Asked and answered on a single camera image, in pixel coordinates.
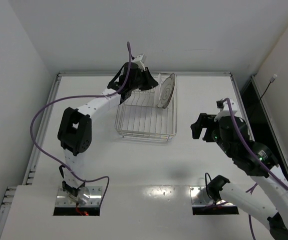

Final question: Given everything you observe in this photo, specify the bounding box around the teal rimmed plate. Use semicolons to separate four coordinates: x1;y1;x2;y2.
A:
154;73;162;108

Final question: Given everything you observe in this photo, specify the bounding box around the black rimmed white plate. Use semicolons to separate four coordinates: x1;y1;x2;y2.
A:
159;77;171;109

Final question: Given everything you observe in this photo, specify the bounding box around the orange sunburst plate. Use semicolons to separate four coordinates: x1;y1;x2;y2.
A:
168;73;177;103

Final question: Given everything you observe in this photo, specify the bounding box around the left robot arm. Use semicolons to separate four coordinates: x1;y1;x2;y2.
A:
58;59;158;198

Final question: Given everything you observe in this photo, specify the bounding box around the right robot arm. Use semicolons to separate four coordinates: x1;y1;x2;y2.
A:
190;113;288;240

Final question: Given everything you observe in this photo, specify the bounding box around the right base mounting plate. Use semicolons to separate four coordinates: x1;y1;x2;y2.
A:
190;185;234;207

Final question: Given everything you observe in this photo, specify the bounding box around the base mounting plate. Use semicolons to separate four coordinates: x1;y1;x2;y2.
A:
55;186;103;207
190;185;234;207

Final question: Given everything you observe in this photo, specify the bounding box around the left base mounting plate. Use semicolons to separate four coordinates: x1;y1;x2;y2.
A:
55;186;103;207

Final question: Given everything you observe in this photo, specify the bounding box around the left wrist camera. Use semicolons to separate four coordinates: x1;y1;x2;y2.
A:
132;53;146;72

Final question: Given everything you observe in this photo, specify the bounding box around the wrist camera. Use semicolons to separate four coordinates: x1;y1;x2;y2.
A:
132;53;146;72
214;98;238;122

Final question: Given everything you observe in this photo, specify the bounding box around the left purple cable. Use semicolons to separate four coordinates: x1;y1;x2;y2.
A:
30;41;110;203

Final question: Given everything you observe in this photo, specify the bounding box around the purple cable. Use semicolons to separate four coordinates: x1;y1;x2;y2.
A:
30;41;110;203
227;98;288;240

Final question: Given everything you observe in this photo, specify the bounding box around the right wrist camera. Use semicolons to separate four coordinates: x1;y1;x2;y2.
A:
214;98;238;122

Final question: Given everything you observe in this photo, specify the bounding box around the wire dish rack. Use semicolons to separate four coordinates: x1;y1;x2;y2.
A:
115;73;178;143

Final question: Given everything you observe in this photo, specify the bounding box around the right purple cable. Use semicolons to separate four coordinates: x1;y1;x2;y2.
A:
227;98;288;240

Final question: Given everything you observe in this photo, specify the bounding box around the black wall cable white plug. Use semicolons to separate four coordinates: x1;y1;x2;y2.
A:
259;74;277;101

